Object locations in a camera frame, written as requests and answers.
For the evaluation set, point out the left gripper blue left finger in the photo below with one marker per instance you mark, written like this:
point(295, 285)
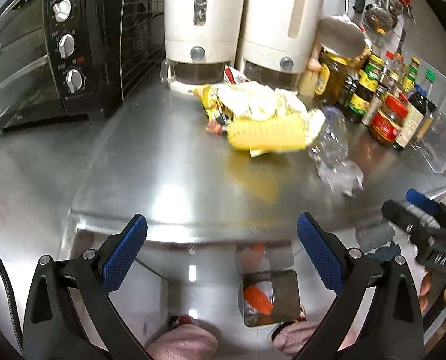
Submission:
point(119, 252)

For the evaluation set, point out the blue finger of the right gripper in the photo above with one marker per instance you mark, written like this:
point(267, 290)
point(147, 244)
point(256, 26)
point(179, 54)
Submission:
point(422, 202)

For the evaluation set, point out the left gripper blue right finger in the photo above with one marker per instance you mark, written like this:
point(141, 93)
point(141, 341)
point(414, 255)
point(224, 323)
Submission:
point(319, 246)

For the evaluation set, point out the orange foam fruit net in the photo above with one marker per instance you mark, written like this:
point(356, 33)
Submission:
point(258, 300)

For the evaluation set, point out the clear plastic water bottle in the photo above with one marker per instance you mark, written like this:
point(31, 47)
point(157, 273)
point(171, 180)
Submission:
point(330, 152)

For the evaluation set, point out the yellow foam fruit net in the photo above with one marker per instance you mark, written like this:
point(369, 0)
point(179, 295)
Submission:
point(288, 133)

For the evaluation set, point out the yellow snack wrapper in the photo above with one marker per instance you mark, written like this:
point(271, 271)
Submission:
point(224, 104)

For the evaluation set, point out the metal trash bin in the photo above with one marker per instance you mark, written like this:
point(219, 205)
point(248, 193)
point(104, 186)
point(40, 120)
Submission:
point(281, 287)

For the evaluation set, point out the clear plastic splash guard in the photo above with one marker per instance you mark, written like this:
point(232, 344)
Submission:
point(432, 146)

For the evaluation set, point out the black lid spice jar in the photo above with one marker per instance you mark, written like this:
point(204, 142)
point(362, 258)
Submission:
point(426, 122)

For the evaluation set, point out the red lid chili sauce jar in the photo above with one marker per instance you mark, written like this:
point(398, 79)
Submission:
point(388, 121)

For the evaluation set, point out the dark soy sauce bottle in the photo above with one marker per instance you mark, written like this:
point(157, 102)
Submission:
point(417, 108)

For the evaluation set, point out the small glass spice shaker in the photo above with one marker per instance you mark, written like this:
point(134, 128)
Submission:
point(374, 105)

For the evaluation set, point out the green yellow label sauce bottle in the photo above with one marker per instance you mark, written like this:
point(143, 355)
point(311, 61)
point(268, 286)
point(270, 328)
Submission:
point(366, 88)

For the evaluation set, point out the yellow lid oil jar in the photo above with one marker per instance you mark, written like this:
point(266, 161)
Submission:
point(331, 78)

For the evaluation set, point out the small straw brush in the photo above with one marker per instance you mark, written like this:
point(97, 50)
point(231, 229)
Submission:
point(310, 76)

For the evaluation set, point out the steel skimmer ladle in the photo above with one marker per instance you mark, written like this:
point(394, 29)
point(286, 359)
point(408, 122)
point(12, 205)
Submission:
point(339, 35)

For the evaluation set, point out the hanging steel strainer spoon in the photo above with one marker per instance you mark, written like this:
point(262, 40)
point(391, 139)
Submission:
point(378, 17)

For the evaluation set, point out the red white small wrapper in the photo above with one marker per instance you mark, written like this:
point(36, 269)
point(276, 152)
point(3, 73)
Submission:
point(233, 76)

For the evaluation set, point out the black toaster oven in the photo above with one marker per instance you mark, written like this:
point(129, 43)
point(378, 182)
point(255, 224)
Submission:
point(62, 59)

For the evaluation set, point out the left white grain dispenser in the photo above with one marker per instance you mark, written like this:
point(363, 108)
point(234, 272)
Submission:
point(201, 39)

